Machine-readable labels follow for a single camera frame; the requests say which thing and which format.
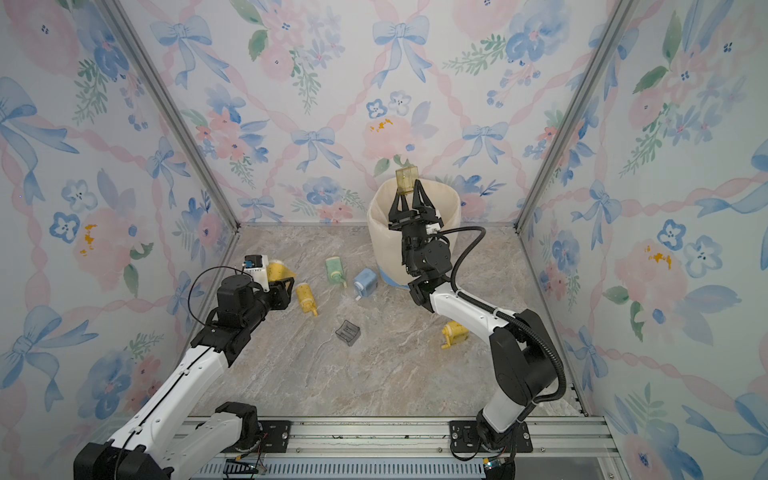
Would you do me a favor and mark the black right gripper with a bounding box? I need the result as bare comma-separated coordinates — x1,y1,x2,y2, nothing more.
394,184,445,277

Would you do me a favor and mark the yellow pencil sharpener front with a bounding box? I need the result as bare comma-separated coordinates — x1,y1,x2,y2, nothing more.
267,260,296,286

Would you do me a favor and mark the yellow pencil sharpener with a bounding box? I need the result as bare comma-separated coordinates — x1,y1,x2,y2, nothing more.
295,283,318,316
441,321,470,349
267,260,296,286

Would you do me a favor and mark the yellow pencil sharpener back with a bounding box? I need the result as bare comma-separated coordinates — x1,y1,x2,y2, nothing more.
295,283,318,316

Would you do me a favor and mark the green pencil sharpener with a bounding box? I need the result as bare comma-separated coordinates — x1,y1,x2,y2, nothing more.
325,256,347,287

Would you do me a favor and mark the clear shavings tray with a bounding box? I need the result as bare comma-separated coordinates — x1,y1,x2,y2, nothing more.
335,320,361,347

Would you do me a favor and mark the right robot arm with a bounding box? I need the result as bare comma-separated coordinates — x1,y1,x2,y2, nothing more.
388,180,568,452

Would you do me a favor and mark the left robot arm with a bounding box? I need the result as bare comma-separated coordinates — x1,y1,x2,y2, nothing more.
73,273,295,479

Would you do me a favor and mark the blue pencil sharpener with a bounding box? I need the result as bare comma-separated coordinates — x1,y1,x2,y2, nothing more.
353,268,378,300

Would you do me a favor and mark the yellow pencil sharpener right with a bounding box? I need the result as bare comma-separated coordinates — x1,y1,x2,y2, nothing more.
441,321,470,349

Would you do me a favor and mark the cream waste bin with liner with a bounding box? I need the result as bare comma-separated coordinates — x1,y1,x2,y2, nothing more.
367,178,461,290

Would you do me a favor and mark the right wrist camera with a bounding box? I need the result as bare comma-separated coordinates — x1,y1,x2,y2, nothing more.
420,222,443,238

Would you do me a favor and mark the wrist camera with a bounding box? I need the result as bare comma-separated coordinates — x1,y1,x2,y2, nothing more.
242,254,270,292
420,222,443,238

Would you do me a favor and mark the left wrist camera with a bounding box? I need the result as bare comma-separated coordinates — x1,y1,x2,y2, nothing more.
242,254,270,292

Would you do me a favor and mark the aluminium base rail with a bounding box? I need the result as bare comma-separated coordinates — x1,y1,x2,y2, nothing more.
179,416,619,480

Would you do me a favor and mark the aluminium corner post right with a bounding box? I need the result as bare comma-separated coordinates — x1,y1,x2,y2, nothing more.
515,0,636,235

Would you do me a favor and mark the aluminium corner post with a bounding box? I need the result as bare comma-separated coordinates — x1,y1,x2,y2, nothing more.
96,0,241,233
515,0,636,235

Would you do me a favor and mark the aluminium corner post left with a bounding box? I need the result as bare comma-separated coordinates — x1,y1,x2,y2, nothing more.
96,0,241,233

